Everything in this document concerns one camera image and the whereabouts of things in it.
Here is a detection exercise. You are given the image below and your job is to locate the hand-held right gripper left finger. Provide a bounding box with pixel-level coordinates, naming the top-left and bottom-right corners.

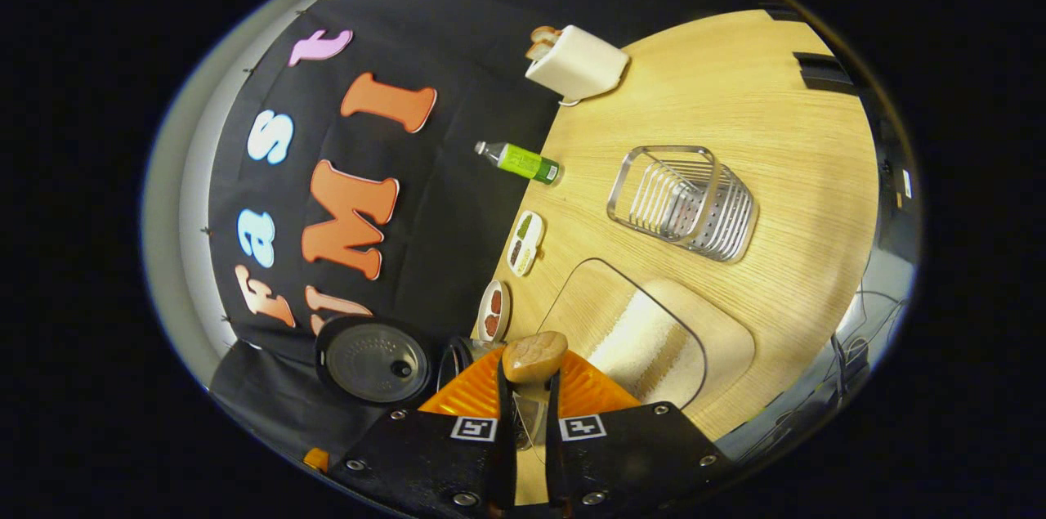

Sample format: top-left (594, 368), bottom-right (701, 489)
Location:
top-left (343, 346), bottom-right (517, 519)

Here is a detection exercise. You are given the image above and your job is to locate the white toaster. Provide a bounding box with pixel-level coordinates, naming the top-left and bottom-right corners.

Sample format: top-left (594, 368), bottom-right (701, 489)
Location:
top-left (525, 25), bottom-right (631, 104)

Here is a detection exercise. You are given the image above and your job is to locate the black cable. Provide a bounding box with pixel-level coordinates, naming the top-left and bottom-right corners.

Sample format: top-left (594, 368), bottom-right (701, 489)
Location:
top-left (829, 290), bottom-right (904, 389)

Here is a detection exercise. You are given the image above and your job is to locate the metal wire chopstick holder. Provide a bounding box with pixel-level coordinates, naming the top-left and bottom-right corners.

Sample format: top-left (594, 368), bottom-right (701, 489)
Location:
top-left (606, 145), bottom-right (760, 263)

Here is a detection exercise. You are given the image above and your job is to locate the white plate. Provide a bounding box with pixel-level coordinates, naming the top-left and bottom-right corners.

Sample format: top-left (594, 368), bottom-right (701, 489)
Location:
top-left (477, 280), bottom-right (512, 343)

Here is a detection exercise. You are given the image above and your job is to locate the clear plastic tray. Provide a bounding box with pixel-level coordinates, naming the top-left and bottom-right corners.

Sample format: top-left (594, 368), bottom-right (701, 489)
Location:
top-left (535, 257), bottom-right (757, 415)

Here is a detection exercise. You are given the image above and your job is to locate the white rice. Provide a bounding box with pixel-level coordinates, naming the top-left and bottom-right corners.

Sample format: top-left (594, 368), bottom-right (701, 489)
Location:
top-left (587, 289), bottom-right (689, 407)

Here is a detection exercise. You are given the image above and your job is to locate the wooden spoon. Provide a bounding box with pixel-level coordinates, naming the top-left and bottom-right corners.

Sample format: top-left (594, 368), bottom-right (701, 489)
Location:
top-left (501, 330), bottom-right (570, 454)

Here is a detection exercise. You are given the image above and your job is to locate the green drink bottle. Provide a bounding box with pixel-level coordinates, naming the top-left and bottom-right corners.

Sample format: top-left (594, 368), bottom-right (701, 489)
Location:
top-left (476, 141), bottom-right (562, 186)

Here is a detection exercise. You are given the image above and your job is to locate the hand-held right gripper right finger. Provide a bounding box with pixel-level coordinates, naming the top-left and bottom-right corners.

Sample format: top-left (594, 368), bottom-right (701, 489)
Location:
top-left (545, 349), bottom-right (730, 519)

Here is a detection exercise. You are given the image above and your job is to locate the black silver rice cooker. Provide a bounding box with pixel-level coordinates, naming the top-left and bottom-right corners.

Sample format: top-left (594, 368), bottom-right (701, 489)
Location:
top-left (315, 315), bottom-right (479, 407)

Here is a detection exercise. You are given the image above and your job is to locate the white divided dish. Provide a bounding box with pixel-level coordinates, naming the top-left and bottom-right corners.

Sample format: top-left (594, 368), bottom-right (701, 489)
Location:
top-left (507, 211), bottom-right (545, 278)

